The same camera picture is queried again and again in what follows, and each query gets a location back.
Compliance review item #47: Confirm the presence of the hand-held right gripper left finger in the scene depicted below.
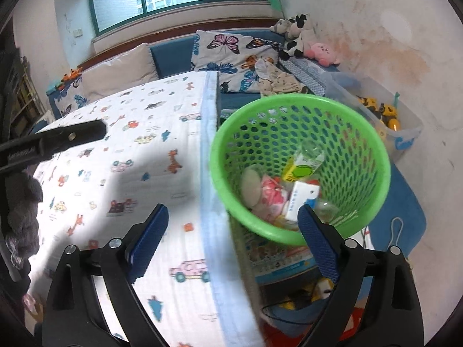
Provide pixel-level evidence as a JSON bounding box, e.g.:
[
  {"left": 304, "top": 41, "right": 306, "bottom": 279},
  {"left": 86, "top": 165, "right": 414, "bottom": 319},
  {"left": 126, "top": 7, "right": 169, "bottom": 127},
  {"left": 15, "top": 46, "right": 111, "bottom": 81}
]
[{"left": 41, "top": 203, "right": 169, "bottom": 347}]

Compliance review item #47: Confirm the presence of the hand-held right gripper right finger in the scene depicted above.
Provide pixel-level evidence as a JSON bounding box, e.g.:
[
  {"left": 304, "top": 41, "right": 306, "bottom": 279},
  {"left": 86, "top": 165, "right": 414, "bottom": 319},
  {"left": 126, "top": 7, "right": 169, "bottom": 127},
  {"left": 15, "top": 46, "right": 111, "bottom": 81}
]
[{"left": 297, "top": 204, "right": 425, "bottom": 347}]

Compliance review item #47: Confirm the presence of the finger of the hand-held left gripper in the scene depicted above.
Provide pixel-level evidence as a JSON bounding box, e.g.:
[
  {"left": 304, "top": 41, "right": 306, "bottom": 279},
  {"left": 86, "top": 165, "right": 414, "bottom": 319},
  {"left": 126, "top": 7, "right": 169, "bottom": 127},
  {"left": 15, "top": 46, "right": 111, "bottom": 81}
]
[{"left": 32, "top": 119, "right": 108, "bottom": 161}]

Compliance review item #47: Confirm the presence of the clear plastic cup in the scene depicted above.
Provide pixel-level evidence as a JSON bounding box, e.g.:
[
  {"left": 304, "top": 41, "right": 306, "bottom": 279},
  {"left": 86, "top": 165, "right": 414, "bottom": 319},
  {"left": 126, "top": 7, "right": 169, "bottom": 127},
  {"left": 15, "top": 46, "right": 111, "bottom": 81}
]
[
  {"left": 298, "top": 141, "right": 326, "bottom": 161},
  {"left": 315, "top": 200, "right": 341, "bottom": 225}
]

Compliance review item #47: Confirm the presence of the white blue carton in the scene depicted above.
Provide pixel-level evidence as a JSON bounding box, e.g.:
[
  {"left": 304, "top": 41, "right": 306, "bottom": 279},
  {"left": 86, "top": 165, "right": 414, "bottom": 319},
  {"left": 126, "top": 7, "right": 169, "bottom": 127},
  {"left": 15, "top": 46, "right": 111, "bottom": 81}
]
[{"left": 285, "top": 181, "right": 322, "bottom": 222}]

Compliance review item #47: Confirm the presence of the pink snack packet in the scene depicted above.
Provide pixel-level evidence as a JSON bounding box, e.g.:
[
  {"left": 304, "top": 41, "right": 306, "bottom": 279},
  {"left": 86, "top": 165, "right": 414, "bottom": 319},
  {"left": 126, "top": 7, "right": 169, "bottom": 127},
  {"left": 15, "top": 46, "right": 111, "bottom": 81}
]
[{"left": 253, "top": 175, "right": 292, "bottom": 221}]

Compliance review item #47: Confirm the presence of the green white drink carton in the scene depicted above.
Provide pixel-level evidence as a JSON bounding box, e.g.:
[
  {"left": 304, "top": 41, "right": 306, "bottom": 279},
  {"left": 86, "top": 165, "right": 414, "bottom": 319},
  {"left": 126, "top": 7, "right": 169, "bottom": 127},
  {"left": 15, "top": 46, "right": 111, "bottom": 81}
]
[{"left": 281, "top": 152, "right": 326, "bottom": 183}]

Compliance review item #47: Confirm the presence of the white paper cup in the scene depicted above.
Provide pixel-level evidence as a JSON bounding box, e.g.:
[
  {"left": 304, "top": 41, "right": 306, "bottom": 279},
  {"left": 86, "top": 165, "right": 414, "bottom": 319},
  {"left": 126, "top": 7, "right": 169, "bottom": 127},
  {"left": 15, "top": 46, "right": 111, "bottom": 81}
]
[{"left": 240, "top": 166, "right": 262, "bottom": 208}]

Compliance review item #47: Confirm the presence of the green plastic basket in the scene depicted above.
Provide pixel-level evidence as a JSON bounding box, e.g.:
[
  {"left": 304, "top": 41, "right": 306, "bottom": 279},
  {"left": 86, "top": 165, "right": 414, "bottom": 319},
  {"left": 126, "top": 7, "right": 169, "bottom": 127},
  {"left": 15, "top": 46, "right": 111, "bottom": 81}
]
[{"left": 210, "top": 94, "right": 392, "bottom": 246}]

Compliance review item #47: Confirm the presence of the person's left hand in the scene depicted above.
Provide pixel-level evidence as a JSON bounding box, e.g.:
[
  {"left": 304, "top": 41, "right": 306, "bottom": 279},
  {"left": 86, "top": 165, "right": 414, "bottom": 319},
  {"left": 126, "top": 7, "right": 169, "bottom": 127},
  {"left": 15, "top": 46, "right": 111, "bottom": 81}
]
[{"left": 6, "top": 171, "right": 44, "bottom": 261}]

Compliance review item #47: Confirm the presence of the small butterfly pillow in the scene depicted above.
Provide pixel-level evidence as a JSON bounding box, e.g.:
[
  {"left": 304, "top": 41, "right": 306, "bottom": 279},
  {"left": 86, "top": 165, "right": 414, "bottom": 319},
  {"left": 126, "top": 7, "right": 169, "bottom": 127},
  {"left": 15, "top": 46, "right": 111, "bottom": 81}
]
[{"left": 49, "top": 80, "right": 89, "bottom": 118}]

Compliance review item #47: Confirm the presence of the blue picture book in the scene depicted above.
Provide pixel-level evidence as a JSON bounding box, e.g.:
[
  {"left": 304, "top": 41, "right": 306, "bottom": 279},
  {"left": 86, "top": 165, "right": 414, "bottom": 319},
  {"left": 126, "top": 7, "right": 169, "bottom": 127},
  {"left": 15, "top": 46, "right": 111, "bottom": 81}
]
[{"left": 242, "top": 224, "right": 319, "bottom": 284}]

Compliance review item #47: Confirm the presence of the yellow white power strip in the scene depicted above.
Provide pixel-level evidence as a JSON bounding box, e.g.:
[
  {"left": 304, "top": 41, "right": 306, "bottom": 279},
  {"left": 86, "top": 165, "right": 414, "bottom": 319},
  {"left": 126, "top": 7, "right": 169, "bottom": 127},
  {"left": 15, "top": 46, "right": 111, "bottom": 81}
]
[{"left": 306, "top": 278, "right": 335, "bottom": 304}]

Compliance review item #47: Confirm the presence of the metal shelf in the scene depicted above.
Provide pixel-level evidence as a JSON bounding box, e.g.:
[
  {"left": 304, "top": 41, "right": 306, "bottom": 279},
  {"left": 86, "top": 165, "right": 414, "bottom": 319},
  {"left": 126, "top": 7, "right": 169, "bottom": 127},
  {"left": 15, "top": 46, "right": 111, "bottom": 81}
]
[{"left": 0, "top": 51, "right": 47, "bottom": 131}]

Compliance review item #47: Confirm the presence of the printed blanket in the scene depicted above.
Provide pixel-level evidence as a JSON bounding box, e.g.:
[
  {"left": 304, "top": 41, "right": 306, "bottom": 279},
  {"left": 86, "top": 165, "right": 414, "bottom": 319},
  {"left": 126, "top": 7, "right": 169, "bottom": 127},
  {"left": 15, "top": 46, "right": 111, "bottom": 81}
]
[{"left": 29, "top": 70, "right": 264, "bottom": 347}]

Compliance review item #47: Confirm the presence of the grey quilted cloth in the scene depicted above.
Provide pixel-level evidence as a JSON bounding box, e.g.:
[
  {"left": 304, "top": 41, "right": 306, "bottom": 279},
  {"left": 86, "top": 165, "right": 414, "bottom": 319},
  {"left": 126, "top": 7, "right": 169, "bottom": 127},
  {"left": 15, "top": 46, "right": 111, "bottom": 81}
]
[{"left": 228, "top": 220, "right": 261, "bottom": 326}]

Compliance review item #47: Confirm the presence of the beige pillow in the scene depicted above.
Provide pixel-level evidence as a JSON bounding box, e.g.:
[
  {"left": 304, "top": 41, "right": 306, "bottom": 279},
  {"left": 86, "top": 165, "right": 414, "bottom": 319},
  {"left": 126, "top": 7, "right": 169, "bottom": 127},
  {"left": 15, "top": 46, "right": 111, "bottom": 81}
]
[{"left": 81, "top": 43, "right": 160, "bottom": 104}]

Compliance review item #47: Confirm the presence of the blue cushion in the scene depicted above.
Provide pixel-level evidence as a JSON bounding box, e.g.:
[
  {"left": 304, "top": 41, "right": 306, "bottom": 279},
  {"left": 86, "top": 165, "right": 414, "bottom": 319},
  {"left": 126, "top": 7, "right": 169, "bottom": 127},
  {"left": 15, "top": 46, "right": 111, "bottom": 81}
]
[{"left": 365, "top": 166, "right": 427, "bottom": 254}]

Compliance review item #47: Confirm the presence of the clear storage bin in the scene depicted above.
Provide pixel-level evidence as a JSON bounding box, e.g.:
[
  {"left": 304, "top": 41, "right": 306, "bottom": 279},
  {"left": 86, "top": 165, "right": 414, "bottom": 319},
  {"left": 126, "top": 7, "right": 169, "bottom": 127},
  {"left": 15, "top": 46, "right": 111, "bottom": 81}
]
[{"left": 322, "top": 71, "right": 424, "bottom": 163}]

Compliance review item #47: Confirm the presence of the yellow toy truck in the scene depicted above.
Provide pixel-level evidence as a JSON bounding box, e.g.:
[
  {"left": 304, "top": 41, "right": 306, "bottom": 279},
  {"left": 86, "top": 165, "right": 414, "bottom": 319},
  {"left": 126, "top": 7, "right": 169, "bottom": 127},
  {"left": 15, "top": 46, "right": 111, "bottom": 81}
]
[
  {"left": 356, "top": 96, "right": 379, "bottom": 111},
  {"left": 376, "top": 104, "right": 402, "bottom": 132}
]

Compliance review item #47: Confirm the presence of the blue dotted cloth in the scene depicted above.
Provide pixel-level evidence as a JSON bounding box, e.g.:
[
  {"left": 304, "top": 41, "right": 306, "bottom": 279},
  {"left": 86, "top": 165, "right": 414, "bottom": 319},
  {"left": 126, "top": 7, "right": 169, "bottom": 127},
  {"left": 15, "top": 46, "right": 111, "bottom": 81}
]
[{"left": 280, "top": 58, "right": 331, "bottom": 96}]

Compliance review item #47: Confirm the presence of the beige baby garment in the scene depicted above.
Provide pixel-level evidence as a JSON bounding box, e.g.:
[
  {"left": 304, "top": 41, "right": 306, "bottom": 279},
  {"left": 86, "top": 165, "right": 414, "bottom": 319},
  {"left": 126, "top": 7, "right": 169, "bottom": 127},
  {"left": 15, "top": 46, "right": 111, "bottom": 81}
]
[{"left": 255, "top": 58, "right": 308, "bottom": 96}]

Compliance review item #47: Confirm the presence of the large butterfly pillow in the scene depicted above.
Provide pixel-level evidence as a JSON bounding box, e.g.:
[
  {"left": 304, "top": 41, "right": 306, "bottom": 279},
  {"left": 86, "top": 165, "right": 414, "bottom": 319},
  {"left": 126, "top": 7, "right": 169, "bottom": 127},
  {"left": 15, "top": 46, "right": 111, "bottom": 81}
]
[{"left": 190, "top": 31, "right": 283, "bottom": 93}]

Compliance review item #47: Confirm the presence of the pink plush toy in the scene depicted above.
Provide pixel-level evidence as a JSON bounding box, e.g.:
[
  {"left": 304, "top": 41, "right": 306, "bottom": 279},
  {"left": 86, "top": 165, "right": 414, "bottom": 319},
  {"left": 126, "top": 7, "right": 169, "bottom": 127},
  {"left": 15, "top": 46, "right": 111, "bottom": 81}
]
[{"left": 307, "top": 43, "right": 342, "bottom": 67}]

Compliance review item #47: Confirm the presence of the cow plush toy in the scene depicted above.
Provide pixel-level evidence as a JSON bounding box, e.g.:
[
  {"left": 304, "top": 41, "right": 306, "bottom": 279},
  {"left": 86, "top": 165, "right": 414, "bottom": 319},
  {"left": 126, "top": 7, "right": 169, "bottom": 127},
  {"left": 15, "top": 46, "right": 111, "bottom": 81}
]
[{"left": 271, "top": 14, "right": 317, "bottom": 60}]

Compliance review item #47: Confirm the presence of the white cord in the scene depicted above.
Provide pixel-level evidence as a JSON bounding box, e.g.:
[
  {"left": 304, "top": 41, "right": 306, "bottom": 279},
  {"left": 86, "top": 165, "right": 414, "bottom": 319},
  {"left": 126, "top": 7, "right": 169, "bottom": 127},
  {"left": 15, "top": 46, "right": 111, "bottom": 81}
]
[{"left": 389, "top": 217, "right": 404, "bottom": 248}]

